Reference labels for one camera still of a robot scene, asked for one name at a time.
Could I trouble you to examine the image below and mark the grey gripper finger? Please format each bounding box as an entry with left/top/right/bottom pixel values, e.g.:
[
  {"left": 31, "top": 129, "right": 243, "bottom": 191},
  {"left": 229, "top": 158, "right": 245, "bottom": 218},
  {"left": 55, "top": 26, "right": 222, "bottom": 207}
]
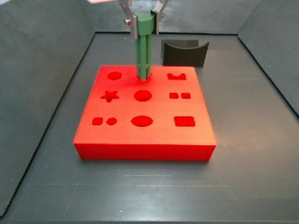
[
  {"left": 119, "top": 0, "right": 138, "bottom": 39},
  {"left": 151, "top": 0, "right": 170, "bottom": 34}
]

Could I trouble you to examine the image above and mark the green three-prong peg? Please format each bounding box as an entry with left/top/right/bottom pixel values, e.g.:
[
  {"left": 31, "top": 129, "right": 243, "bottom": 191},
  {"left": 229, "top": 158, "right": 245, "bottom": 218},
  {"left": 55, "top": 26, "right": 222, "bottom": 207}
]
[{"left": 135, "top": 14, "right": 155, "bottom": 81}]

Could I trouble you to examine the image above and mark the black curved cradle holder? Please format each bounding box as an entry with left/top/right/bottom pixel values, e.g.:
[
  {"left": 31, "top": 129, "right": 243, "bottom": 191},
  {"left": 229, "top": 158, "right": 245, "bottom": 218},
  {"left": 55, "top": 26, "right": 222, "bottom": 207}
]
[{"left": 162, "top": 39, "right": 210, "bottom": 67}]

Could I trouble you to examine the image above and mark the red shape-sorter block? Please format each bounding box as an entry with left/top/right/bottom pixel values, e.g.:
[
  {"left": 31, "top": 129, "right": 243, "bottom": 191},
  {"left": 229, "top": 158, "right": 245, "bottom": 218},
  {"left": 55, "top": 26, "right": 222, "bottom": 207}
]
[{"left": 74, "top": 66, "right": 217, "bottom": 161}]

